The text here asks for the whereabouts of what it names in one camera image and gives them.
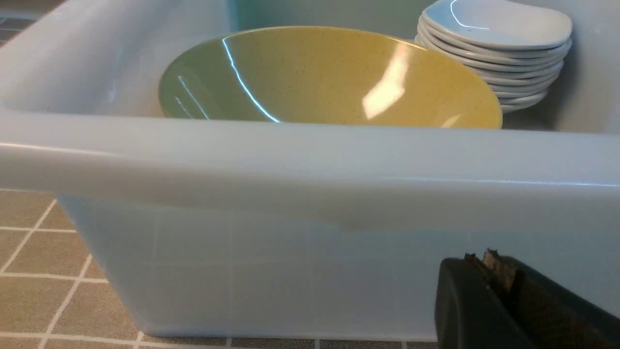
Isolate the yellow-green noodle bowl in tub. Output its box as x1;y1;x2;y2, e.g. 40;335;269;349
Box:
158;26;503;129

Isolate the large white plastic tub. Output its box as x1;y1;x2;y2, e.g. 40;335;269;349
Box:
1;0;619;342

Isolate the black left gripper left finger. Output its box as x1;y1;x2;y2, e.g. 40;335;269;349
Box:
434;258;533;349

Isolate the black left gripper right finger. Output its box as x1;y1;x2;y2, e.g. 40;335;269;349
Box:
484;250;620;349

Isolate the stack of white dishes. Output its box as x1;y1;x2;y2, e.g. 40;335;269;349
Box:
415;0;573;113

